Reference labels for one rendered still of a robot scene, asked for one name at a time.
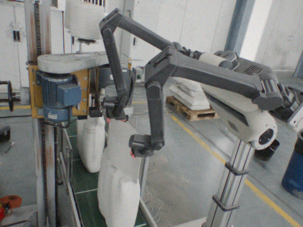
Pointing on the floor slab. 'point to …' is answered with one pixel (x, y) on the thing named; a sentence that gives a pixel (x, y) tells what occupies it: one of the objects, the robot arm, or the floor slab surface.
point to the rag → (11, 201)
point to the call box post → (144, 176)
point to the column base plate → (31, 220)
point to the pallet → (191, 114)
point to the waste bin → (295, 170)
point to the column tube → (31, 43)
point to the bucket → (264, 155)
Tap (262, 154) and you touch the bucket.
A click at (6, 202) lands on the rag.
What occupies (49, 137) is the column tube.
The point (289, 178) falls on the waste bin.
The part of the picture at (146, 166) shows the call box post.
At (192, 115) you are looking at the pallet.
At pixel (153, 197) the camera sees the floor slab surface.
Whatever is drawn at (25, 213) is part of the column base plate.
